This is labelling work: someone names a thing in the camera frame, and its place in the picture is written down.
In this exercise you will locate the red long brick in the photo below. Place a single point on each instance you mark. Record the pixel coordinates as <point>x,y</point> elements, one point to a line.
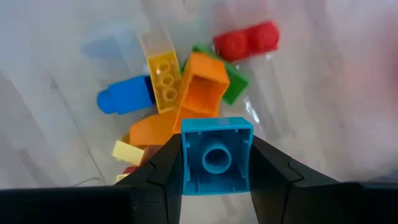
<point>248,40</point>

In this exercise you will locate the teal square brick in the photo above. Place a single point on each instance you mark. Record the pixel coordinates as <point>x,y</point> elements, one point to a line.
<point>217,161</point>

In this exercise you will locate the green stepped brick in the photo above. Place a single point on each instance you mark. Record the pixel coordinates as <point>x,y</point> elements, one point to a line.
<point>236,84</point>

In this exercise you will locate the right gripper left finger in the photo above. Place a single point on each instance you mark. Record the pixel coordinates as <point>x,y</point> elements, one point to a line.
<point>93,205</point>

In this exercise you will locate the yellow-orange square brick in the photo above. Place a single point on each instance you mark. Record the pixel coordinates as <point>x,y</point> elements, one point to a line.
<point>120,178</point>

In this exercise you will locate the orange-yellow brick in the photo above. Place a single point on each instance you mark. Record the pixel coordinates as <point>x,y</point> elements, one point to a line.
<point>164,81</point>

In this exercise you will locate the blue peg block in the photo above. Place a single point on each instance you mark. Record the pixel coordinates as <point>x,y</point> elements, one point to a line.
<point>124,95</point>

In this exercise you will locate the yellow square brick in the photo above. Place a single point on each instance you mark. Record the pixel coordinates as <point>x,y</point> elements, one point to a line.
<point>127,153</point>

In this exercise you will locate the clear plastic bin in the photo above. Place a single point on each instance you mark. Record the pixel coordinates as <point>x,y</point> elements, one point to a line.
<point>311,93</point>

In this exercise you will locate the red toy brick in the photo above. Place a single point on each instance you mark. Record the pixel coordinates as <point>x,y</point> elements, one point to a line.
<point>130,170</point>

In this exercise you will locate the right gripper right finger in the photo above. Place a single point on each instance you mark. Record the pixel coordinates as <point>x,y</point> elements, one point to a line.
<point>311,202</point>

